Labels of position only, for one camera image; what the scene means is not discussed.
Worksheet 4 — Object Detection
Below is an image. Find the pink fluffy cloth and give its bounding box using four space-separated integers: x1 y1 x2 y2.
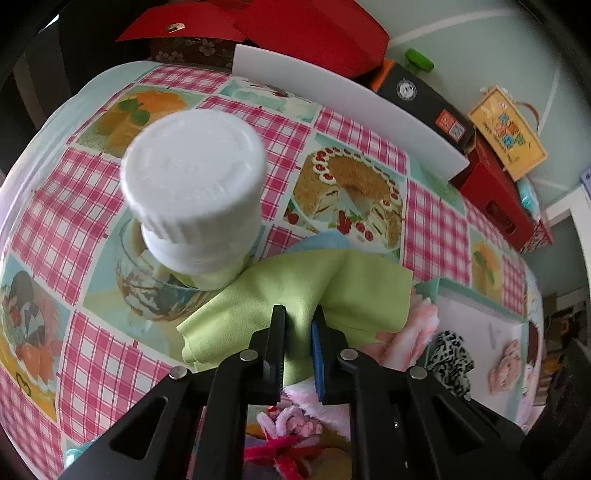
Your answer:
283 293 440 440

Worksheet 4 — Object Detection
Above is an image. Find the red gift bag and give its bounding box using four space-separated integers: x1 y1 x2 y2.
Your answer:
119 0 390 78

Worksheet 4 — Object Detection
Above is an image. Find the white teal rimmed tray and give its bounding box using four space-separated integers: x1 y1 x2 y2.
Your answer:
415 277 531 422

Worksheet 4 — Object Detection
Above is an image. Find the yellow carton with handle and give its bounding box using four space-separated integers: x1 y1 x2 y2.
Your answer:
468 86 548 181

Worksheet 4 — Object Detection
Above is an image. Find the pink scrunchie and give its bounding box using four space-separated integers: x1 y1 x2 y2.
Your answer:
488 339 522 395

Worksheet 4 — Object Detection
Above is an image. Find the leopard print scrunchie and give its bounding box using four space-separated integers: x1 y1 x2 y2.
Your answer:
426 330 475 400

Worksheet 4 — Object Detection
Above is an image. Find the patchwork dessert print tablecloth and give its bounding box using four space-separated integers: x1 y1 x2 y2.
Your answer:
1 62 543 479

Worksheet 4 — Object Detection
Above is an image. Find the pink patterned box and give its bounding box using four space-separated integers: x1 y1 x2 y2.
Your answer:
520 216 554 254

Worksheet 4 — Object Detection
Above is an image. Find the light blue wipes pack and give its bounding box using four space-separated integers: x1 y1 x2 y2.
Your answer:
516 176 541 221

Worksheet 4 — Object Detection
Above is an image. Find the dark floral box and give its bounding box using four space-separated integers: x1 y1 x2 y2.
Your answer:
150 37 238 71

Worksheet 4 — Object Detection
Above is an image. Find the white cap supplement bottle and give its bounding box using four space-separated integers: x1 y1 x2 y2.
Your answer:
120 109 267 291

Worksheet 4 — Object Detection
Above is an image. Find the green microfiber cloth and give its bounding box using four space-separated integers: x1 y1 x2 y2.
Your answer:
177 249 413 385

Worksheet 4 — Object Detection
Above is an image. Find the pink red chenille flower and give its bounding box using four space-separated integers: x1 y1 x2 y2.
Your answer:
243 405 324 479

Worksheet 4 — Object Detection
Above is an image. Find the red cardboard box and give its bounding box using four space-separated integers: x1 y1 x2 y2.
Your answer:
451 132 536 251

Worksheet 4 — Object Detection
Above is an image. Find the black rectangular box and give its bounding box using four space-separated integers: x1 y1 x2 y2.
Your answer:
370 59 475 154

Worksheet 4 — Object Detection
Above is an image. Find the white long board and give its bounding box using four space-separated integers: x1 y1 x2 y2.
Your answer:
232 44 469 180

